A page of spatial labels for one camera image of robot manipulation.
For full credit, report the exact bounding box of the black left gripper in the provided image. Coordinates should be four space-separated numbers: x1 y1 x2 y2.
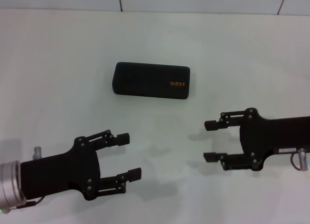
20 129 143 201

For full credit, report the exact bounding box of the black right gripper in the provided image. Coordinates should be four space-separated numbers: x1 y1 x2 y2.
203 107 310 172

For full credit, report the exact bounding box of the black glasses case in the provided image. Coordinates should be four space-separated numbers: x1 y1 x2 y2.
112 61 191 101

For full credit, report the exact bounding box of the right gripper cable with plugs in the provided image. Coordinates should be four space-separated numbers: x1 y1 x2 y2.
291 148 308 172

